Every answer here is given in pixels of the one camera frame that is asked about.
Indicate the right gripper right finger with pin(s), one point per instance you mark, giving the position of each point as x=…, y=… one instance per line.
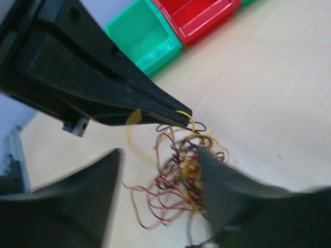
x=246, y=213

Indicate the near green bin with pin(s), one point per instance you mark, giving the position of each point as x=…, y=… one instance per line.
x=143, y=34

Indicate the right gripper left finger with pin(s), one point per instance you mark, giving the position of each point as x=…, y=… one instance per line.
x=72, y=212

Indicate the far green bin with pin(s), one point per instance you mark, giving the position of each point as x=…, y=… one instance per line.
x=245, y=2

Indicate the green bin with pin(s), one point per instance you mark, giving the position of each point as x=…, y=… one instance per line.
x=143, y=34
x=245, y=2

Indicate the red bin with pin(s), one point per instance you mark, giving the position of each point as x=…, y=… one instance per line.
x=193, y=19

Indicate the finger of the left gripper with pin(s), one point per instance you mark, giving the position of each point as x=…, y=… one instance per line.
x=58, y=60

